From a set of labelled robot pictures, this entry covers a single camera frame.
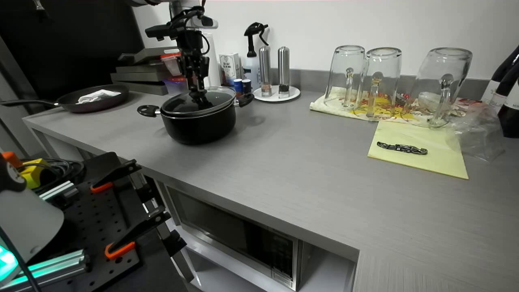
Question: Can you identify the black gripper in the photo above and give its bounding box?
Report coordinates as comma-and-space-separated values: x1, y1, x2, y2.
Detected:
177, 30, 213, 100

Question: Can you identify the black cooking pot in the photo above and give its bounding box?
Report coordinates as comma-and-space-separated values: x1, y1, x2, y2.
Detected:
137, 87, 257, 146

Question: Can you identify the clear drinking glass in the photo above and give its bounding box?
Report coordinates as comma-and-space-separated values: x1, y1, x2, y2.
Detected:
323, 43, 369, 112
413, 47, 474, 126
364, 45, 404, 118

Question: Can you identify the clear plastic container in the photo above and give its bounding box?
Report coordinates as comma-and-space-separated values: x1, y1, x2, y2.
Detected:
163, 73, 192, 97

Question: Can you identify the white paper towel roll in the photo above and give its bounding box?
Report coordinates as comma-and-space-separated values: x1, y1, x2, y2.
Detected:
203, 37, 224, 92

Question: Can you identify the red lidded plastic container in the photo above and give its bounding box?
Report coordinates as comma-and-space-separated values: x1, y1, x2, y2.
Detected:
160, 48, 189, 77

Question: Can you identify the white cardboard box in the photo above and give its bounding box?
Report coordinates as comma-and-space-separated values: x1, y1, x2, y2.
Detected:
218, 51, 246, 86

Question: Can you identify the stack of black trays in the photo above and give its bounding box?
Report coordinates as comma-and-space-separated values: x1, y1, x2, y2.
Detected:
111, 45, 184, 97

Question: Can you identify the spray bottle with black trigger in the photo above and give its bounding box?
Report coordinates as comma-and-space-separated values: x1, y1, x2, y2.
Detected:
242, 21, 271, 90

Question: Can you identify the steel grinder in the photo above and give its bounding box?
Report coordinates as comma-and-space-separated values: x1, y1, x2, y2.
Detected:
257, 45, 275, 99
276, 45, 294, 94

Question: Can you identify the small white plate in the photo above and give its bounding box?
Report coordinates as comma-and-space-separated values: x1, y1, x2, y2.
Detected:
252, 84, 302, 103

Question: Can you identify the black frying pan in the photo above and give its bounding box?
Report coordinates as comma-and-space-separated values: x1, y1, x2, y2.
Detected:
0, 82, 132, 115

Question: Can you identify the black orange bar clamp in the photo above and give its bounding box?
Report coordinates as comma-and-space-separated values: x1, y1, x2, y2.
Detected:
88, 157, 145, 196
104, 209, 173, 262

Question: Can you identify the built-in steel microwave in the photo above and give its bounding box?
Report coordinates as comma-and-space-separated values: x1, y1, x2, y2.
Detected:
161, 183, 302, 292

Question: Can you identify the black pegboard plate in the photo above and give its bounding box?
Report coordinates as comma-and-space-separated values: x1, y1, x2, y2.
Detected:
30, 150, 192, 292

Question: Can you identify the aluminium extrusion bar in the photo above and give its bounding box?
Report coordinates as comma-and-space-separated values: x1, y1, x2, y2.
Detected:
38, 178, 78, 202
0, 248, 91, 292

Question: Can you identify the yellow tool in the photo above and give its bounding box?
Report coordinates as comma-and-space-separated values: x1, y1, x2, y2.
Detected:
18, 157, 53, 191

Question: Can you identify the small black band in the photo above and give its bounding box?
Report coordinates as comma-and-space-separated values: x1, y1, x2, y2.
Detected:
377, 139, 430, 157

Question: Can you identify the clear plastic bag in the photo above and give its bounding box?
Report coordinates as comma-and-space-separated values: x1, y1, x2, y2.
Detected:
447, 100, 512, 163

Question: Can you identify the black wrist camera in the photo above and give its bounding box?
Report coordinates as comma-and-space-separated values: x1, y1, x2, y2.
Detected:
145, 11, 220, 40

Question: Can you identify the coiled black cable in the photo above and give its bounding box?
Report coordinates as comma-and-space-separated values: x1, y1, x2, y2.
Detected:
43, 159, 90, 186

